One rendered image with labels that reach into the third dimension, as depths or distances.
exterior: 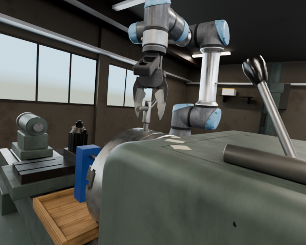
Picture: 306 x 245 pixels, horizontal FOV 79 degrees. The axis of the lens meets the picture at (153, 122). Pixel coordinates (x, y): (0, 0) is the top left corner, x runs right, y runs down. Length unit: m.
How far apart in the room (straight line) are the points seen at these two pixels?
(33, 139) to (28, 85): 2.74
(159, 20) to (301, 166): 0.49
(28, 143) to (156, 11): 1.23
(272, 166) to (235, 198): 0.06
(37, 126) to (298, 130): 7.27
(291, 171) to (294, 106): 7.42
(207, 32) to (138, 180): 0.86
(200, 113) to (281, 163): 0.78
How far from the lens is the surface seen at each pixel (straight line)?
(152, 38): 0.57
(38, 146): 1.55
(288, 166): 0.22
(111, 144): 0.50
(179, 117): 1.02
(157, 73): 0.55
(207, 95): 0.98
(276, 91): 6.64
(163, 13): 0.60
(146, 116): 0.52
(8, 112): 4.14
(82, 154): 0.80
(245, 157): 0.23
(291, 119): 7.62
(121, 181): 0.28
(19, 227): 1.44
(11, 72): 4.13
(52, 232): 0.74
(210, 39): 1.00
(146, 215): 0.25
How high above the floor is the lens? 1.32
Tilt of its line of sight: 6 degrees down
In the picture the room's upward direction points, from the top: 5 degrees clockwise
